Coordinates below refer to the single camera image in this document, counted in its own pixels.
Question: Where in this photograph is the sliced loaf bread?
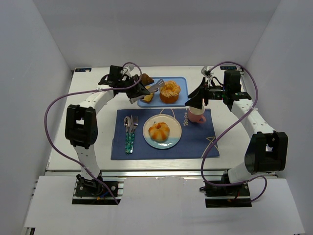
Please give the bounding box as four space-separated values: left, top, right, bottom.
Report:
141 92 154 103

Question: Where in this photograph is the spoon with green handle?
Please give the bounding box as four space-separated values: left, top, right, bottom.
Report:
124 116 131 154

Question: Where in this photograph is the blue cloth placemat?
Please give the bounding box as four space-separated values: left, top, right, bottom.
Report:
111 108 216 160

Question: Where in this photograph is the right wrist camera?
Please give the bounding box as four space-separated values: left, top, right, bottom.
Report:
201 66 213 79

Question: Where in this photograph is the orange ring cake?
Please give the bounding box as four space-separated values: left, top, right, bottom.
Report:
159 80 181 104

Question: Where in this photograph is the white orange striped bun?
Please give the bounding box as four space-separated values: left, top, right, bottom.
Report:
148 122 170 142

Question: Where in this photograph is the aluminium table frame rail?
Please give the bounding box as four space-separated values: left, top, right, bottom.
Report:
45 168 278 183

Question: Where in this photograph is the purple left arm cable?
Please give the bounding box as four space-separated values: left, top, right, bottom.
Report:
44 62 142 204

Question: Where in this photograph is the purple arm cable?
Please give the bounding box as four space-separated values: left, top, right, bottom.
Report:
44 62 142 204
199 61 267 202

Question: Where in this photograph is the fork with green handle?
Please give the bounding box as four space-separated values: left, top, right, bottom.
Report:
130 116 138 154

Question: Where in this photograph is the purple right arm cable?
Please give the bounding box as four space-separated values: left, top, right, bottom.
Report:
199 61 267 202

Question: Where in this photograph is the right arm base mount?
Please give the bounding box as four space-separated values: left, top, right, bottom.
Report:
199 183 252 208

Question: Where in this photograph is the pink mug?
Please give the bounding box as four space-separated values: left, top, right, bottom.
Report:
187 106 206 124

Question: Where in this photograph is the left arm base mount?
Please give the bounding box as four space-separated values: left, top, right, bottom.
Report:
71 180 124 206

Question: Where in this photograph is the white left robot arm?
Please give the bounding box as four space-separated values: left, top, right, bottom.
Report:
65 63 148 184

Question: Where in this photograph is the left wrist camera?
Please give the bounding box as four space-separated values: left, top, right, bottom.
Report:
123 64 135 77

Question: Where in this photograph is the knife with green handle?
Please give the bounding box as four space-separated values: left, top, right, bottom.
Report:
127 115 133 154

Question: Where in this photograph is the brown croissant bread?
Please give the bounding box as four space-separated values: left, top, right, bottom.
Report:
141 73 154 86

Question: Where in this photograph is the light blue tray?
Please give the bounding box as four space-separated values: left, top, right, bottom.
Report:
137 77 188 108

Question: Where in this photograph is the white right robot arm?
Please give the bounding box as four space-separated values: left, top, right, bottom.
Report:
185 67 288 187

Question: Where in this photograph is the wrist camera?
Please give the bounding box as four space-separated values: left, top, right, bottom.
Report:
201 66 213 79
123 64 135 77

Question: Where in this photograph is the cream and blue plate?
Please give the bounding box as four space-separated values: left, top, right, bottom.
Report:
143 114 182 149

